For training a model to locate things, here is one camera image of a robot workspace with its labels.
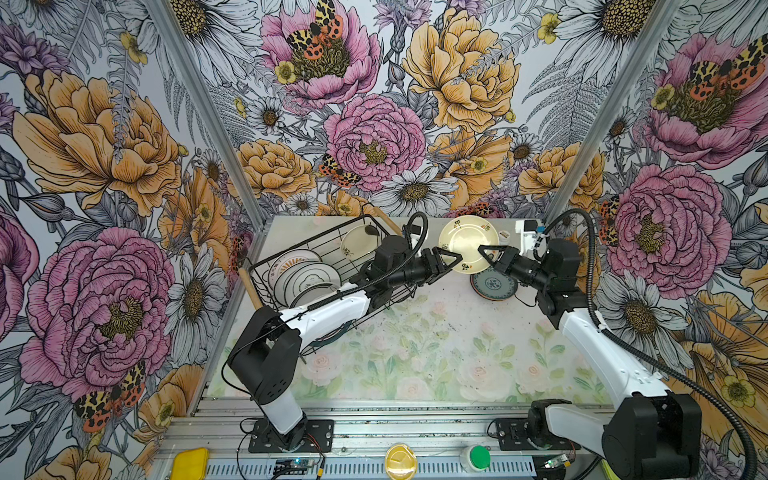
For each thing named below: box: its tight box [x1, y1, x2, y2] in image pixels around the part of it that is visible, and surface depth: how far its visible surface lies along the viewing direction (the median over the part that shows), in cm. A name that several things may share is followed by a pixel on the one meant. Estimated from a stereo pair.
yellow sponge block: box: [171, 448, 209, 480], surface depth 72 cm
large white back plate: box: [284, 263, 342, 308], surface depth 91 cm
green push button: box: [470, 445, 491, 469], surface depth 65 cm
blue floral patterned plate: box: [469, 266, 518, 301], surface depth 102 cm
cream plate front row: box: [438, 215, 500, 270], surface depth 79 cm
